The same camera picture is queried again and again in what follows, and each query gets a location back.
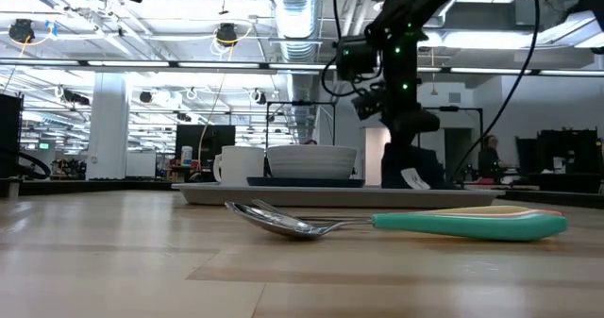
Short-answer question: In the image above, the person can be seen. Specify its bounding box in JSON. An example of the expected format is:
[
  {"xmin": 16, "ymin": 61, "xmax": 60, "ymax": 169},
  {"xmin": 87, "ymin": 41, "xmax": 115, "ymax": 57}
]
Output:
[{"xmin": 477, "ymin": 134, "xmax": 505, "ymax": 181}]

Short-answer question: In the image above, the black cabinet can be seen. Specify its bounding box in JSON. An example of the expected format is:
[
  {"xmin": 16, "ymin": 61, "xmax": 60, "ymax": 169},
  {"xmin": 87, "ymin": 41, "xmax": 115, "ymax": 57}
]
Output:
[{"xmin": 0, "ymin": 92, "xmax": 25, "ymax": 180}]

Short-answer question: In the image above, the grey plastic tray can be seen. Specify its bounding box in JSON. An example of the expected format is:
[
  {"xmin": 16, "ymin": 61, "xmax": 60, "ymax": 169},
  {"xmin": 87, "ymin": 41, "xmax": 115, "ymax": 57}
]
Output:
[{"xmin": 170, "ymin": 181, "xmax": 507, "ymax": 210}]

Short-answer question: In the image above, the black looped cable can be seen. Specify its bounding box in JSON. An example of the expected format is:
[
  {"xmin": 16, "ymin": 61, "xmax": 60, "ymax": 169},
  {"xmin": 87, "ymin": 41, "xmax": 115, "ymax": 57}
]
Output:
[{"xmin": 0, "ymin": 146, "xmax": 52, "ymax": 181}]

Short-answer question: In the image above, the long ceiling light strip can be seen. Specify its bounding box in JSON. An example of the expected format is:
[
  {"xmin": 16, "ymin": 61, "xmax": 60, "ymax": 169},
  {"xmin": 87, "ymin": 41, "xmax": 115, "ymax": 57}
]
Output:
[{"xmin": 0, "ymin": 59, "xmax": 604, "ymax": 77}]

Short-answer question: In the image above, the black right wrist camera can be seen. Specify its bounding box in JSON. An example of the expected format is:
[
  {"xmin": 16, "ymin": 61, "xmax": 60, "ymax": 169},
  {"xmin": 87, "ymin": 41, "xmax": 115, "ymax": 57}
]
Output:
[{"xmin": 333, "ymin": 35, "xmax": 379, "ymax": 82}]

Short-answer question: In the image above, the teal-handled spoon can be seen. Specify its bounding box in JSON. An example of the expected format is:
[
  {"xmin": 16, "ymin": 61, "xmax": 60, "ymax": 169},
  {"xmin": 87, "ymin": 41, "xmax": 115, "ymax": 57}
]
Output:
[{"xmin": 224, "ymin": 199, "xmax": 569, "ymax": 243}]

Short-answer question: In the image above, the black aluminium table frame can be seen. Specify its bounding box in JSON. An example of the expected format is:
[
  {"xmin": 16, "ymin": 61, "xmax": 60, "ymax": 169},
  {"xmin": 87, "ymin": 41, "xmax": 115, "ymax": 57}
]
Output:
[{"xmin": 0, "ymin": 176, "xmax": 604, "ymax": 210}]

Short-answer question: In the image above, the black metal stand frame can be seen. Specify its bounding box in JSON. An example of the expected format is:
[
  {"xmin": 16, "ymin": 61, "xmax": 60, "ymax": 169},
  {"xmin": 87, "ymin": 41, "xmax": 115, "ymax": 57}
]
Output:
[
  {"xmin": 265, "ymin": 99, "xmax": 338, "ymax": 150},
  {"xmin": 417, "ymin": 105, "xmax": 485, "ymax": 177}
]

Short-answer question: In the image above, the dark teal plate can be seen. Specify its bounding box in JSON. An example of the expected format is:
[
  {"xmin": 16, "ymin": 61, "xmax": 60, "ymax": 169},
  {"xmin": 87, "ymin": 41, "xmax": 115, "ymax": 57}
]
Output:
[{"xmin": 245, "ymin": 176, "xmax": 366, "ymax": 189}]

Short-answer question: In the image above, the yellow-handled knife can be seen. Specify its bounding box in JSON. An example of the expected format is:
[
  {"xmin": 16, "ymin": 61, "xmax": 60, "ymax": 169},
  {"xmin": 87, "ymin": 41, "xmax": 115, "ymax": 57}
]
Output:
[{"xmin": 410, "ymin": 204, "xmax": 537, "ymax": 214}]

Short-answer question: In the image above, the white ribbed bowl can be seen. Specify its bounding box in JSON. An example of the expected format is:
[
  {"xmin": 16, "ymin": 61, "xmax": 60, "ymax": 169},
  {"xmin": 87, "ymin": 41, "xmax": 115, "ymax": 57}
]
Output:
[{"xmin": 265, "ymin": 143, "xmax": 359, "ymax": 181}]

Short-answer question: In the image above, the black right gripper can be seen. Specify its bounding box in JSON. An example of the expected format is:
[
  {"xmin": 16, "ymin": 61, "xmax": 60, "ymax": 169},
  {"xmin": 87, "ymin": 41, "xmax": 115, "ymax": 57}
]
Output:
[{"xmin": 351, "ymin": 80, "xmax": 443, "ymax": 147}]

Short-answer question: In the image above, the white mug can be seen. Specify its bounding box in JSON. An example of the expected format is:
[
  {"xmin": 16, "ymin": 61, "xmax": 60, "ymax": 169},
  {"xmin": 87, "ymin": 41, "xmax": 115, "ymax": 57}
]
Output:
[{"xmin": 212, "ymin": 144, "xmax": 266, "ymax": 186}]

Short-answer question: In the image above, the black monitor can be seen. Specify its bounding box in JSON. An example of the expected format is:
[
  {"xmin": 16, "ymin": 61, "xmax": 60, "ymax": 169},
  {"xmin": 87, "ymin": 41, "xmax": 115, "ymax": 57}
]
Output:
[{"xmin": 175, "ymin": 124, "xmax": 237, "ymax": 171}]

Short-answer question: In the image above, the black equipment rack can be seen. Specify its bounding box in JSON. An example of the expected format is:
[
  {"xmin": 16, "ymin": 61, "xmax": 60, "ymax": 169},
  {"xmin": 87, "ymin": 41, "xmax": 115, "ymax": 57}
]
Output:
[{"xmin": 514, "ymin": 127, "xmax": 604, "ymax": 194}]

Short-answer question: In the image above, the white building column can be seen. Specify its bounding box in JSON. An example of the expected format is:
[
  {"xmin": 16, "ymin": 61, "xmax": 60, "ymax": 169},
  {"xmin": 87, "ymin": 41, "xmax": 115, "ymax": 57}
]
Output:
[{"xmin": 86, "ymin": 71, "xmax": 132, "ymax": 181}]

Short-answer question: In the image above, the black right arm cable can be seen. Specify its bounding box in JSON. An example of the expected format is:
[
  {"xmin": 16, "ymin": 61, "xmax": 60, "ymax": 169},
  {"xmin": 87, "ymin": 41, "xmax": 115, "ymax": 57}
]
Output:
[{"xmin": 447, "ymin": 0, "xmax": 542, "ymax": 182}]

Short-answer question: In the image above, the hanging cable reel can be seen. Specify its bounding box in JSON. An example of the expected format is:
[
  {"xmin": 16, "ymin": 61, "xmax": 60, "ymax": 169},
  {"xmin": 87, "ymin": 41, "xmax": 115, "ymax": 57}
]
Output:
[
  {"xmin": 8, "ymin": 18, "xmax": 37, "ymax": 44},
  {"xmin": 215, "ymin": 22, "xmax": 239, "ymax": 48}
]

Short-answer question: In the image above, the navy cloth napkin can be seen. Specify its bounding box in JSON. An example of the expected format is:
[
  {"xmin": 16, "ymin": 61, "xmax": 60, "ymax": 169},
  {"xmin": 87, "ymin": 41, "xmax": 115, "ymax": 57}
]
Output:
[{"xmin": 380, "ymin": 142, "xmax": 455, "ymax": 191}]

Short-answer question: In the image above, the silver ventilation duct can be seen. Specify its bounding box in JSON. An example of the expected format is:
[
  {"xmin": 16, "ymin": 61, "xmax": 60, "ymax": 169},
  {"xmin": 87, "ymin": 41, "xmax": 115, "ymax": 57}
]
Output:
[{"xmin": 269, "ymin": 0, "xmax": 323, "ymax": 144}]

